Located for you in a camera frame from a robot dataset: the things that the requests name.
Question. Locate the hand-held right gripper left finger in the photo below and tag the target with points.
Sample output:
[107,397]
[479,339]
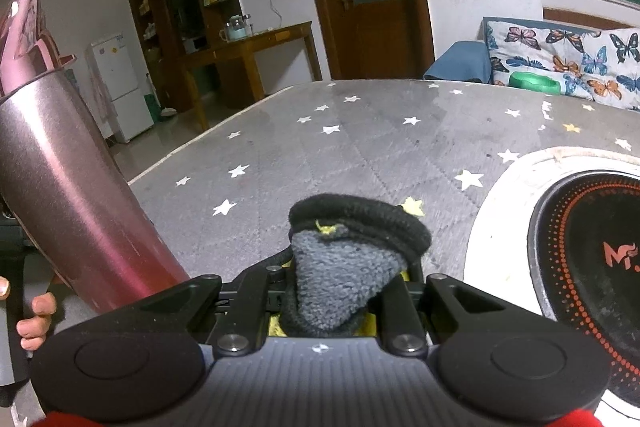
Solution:
[250,307]

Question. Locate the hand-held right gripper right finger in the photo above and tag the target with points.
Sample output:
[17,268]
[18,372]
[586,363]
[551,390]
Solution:
[405,322]

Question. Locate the grey yellow black sock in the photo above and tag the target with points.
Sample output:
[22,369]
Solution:
[340,277]

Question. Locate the pink cat-ear thermos bottle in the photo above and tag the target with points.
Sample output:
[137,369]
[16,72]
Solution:
[75,182]

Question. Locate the person's left hand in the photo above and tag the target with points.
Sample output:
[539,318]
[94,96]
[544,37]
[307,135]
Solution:
[37,322]

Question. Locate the black induction cooker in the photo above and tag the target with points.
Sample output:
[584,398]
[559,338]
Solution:
[575,282]

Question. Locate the grey star-print table cover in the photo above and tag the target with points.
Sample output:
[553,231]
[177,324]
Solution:
[350,147]

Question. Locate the white refrigerator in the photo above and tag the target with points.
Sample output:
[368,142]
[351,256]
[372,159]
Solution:
[120,87]

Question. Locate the white mop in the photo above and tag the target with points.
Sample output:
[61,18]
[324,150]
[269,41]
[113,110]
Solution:
[165,111]

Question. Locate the blue sofa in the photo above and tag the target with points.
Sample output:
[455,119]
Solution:
[455,59]

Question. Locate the white microwave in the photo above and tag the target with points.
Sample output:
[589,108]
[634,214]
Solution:
[194,45]

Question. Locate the wooden side table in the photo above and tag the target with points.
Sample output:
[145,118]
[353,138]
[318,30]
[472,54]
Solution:
[260,39]

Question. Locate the green plastic basin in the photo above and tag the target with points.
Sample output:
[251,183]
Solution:
[532,83]

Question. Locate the glass jar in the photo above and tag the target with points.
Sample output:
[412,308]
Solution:
[247,24]

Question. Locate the long butterfly-print cushion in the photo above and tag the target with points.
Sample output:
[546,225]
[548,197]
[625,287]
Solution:
[545,47]

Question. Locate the square butterfly-print pillow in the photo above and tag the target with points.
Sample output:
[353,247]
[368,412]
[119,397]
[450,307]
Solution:
[625,62]

